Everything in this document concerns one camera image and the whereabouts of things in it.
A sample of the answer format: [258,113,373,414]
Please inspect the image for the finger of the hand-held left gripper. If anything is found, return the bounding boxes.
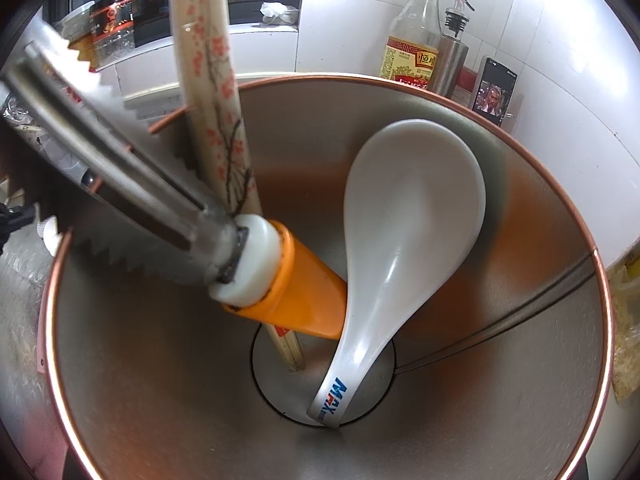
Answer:
[0,201,41,251]

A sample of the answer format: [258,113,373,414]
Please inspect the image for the packaged printed chopsticks pair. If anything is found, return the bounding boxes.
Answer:
[169,0,306,373]

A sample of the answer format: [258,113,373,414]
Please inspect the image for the serrated knife orange handle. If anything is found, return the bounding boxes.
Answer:
[0,22,348,341]

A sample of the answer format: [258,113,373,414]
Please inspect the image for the white ceramic soup spoon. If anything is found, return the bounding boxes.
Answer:
[306,119,487,430]

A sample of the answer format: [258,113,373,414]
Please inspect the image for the metal cup copper rim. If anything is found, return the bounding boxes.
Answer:
[37,74,615,480]

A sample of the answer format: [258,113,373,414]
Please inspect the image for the jar with yellow contents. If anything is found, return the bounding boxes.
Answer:
[52,2,98,68]

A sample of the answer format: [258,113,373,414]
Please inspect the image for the clear bottle dark label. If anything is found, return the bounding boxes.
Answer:
[89,0,137,72]

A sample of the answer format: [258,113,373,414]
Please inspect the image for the crumpled white tissue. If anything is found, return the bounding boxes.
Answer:
[260,1,299,26]

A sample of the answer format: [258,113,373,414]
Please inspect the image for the vinegar bottle yellow cap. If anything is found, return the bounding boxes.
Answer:
[378,0,447,92]

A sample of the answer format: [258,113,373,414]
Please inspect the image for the stainless oil dispenser bottle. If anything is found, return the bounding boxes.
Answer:
[427,0,476,98]

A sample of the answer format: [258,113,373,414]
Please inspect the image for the black smartphone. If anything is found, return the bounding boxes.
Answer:
[472,57,518,128]

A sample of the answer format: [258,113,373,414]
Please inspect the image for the yellow noodle packet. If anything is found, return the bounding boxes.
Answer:
[607,252,640,403]

